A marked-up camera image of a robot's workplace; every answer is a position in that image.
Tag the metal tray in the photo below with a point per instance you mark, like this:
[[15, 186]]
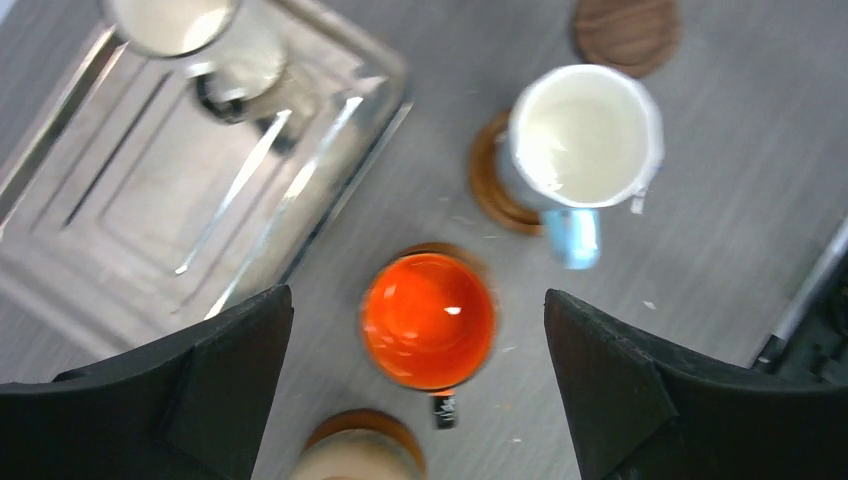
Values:
[[152, 194]]

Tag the brown coaster centre right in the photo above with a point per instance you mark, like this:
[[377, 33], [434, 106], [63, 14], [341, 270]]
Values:
[[464, 255]]

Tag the cream white mug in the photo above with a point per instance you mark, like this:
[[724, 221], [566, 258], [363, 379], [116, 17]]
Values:
[[230, 50]]

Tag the orange brown coaster front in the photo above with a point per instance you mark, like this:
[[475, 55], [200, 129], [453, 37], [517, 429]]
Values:
[[488, 191]]

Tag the dark wooden coaster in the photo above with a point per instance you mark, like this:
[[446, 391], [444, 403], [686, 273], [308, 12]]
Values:
[[635, 37]]

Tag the orange mug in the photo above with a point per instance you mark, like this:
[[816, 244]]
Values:
[[428, 323]]

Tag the light blue mug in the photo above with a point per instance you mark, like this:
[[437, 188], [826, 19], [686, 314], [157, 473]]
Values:
[[579, 139]]

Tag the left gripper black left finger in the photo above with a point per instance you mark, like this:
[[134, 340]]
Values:
[[191, 405]]

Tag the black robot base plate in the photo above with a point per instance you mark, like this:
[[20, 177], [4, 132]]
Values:
[[810, 341]]

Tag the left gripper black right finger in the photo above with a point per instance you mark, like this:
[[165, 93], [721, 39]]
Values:
[[641, 407]]

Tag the beige mug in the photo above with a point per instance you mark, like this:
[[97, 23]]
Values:
[[357, 454]]

